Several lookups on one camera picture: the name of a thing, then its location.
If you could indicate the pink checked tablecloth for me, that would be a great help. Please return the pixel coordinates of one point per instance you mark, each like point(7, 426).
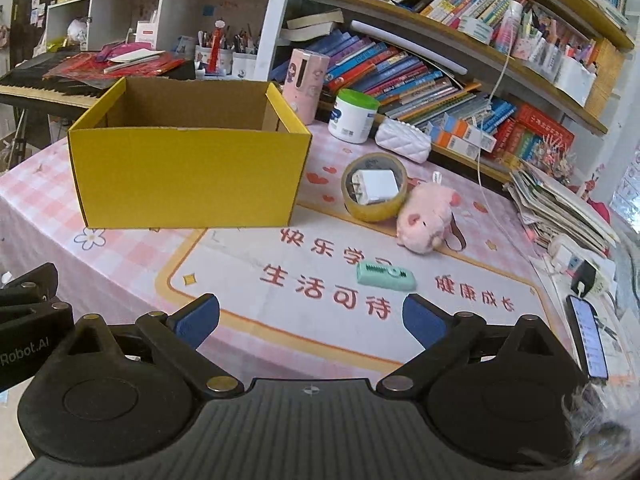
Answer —
point(45, 210)

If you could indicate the yellowish tape roll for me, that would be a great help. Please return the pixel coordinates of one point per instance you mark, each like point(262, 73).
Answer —
point(370, 212)

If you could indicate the pink plush pig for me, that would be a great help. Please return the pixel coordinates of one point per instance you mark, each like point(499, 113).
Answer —
point(425, 215)

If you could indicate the black electronic keyboard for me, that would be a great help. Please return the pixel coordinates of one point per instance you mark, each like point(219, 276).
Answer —
point(45, 90)

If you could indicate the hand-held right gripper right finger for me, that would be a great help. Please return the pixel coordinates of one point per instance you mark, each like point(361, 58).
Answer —
point(424, 322)

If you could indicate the white envelope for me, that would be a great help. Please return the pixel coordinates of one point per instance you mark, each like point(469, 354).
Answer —
point(135, 55)

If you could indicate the row of blue and red books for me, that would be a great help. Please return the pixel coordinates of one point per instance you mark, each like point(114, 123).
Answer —
point(390, 70)

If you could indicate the printed cartoon desk mat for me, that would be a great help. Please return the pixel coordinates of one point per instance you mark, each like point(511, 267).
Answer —
point(310, 270)

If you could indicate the wooden bookshelf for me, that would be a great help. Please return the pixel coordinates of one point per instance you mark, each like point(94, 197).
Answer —
point(540, 92)

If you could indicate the white paper bag red label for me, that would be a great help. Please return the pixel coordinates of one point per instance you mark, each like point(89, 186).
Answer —
point(146, 35)

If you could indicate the orange and blue book boxes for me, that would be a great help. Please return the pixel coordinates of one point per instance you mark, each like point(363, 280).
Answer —
point(460, 137)

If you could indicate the old thick books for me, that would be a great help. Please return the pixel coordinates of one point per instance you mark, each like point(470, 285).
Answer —
point(312, 25)

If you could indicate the white charger plug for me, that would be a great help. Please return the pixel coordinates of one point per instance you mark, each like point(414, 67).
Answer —
point(377, 185)

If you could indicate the small mint green plastic case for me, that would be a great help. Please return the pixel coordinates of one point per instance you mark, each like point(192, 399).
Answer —
point(385, 277)

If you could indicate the smartphone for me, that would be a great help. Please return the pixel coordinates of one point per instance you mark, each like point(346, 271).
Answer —
point(587, 335)

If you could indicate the pastel spray bottle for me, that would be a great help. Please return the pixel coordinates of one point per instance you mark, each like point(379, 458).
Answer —
point(506, 30)

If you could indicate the pink cartoon printed box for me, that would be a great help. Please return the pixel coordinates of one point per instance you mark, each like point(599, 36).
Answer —
point(305, 85)

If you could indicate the white jar with green lid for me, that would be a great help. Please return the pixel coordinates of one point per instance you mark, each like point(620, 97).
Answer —
point(352, 117)

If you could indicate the white quilted pouch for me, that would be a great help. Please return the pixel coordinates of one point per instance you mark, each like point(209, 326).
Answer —
point(402, 140)

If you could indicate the red plastic bags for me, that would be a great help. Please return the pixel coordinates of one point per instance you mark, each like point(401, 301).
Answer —
point(150, 66)

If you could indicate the plain white pen holder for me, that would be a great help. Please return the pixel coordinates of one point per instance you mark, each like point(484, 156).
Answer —
point(245, 67)

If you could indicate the white power strip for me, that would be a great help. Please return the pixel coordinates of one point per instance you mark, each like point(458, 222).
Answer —
point(585, 280)

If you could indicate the red tassel ornament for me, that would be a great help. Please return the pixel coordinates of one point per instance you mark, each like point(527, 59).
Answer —
point(218, 45)

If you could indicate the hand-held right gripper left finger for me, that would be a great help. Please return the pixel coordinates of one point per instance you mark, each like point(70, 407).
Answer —
point(199, 322)

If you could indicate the white shelf unit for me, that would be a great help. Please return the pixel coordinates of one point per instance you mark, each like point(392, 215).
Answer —
point(115, 7)

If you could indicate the white stationery bins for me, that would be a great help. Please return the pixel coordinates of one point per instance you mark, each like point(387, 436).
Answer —
point(565, 67)

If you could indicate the yellow cardboard box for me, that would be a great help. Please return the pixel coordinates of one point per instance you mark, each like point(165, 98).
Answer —
point(190, 175)

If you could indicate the stack of newspapers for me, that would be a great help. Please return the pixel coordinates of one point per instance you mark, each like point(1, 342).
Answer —
point(560, 205)

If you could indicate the keyboard stand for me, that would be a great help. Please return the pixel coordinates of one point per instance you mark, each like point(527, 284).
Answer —
point(20, 135)

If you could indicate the white cartoon pen holder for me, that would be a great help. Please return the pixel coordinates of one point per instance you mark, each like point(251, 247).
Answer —
point(202, 62)

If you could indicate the red boxed book set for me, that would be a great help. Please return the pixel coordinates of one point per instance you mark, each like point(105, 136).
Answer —
point(540, 137)

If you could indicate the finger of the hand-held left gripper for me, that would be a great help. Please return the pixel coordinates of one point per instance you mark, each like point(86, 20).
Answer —
point(30, 282)

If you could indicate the white plush toy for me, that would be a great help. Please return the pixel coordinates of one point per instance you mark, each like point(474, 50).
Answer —
point(77, 30)

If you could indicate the white rolled tube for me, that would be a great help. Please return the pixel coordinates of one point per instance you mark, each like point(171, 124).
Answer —
point(400, 42)

